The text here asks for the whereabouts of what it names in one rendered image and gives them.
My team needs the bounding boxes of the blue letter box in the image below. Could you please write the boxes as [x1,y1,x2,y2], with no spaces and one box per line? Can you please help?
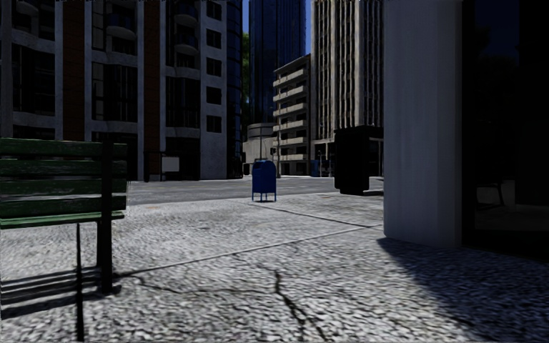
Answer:
[252,159,277,203]

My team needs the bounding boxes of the low round concrete building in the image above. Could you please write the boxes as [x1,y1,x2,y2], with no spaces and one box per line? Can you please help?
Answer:
[242,122,277,176]

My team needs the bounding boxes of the pale concrete balcony building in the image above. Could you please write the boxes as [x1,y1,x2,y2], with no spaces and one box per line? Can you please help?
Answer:
[272,54,312,177]

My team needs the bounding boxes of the dark box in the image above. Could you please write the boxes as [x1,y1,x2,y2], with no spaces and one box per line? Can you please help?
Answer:
[333,125,385,197]

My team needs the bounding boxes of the trees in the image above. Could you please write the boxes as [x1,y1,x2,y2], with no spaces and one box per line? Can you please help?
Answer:
[241,31,251,129]

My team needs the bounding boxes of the black bus shelter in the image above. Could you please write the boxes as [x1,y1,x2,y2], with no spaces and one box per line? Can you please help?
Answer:
[143,149,181,183]

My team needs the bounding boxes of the blue glass tower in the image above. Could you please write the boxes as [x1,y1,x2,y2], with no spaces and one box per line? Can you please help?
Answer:
[248,0,307,125]

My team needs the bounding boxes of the pale ribbed concrete tower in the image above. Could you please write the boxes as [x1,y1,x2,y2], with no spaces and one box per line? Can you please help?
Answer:
[310,0,385,174]

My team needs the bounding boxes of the grey and brick building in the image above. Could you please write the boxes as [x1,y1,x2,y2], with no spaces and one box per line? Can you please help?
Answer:
[0,0,244,182]

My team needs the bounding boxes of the green bench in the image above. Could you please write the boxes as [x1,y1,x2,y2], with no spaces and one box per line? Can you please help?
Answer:
[0,136,129,342]

